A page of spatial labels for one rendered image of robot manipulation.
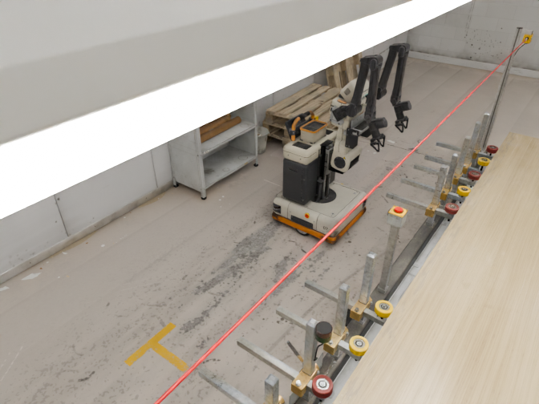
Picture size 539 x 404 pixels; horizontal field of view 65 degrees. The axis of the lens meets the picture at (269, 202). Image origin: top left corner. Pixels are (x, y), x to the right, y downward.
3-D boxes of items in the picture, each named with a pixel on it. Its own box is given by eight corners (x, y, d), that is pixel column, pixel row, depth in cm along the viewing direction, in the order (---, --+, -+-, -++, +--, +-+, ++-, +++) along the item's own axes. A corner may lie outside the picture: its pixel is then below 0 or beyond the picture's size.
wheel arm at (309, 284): (304, 288, 219) (304, 281, 217) (307, 284, 221) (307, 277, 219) (382, 328, 198) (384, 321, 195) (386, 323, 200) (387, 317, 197)
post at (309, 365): (301, 398, 180) (305, 321, 154) (305, 392, 183) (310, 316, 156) (307, 403, 179) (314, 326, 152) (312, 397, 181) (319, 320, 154)
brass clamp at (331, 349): (322, 349, 186) (322, 341, 183) (337, 329, 195) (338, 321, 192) (334, 356, 183) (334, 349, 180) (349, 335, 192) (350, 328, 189)
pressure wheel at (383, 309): (376, 330, 195) (379, 313, 189) (369, 317, 202) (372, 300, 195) (392, 328, 197) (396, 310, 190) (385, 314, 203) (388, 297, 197)
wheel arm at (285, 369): (237, 346, 185) (236, 340, 183) (241, 341, 188) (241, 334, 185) (323, 402, 164) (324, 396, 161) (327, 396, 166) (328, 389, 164)
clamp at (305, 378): (290, 390, 168) (290, 383, 165) (309, 366, 177) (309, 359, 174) (302, 398, 165) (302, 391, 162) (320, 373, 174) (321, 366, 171)
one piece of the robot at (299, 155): (280, 208, 388) (281, 123, 342) (311, 183, 425) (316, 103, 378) (311, 221, 371) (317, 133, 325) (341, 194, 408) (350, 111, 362)
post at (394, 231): (376, 290, 230) (389, 223, 205) (380, 284, 233) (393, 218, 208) (384, 293, 228) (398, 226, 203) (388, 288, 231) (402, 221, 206)
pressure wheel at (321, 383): (306, 402, 167) (308, 385, 160) (317, 387, 172) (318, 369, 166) (324, 414, 163) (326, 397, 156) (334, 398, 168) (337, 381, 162)
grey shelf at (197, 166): (173, 186, 453) (150, 33, 367) (228, 155, 513) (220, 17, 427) (204, 199, 431) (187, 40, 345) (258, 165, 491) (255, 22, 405)
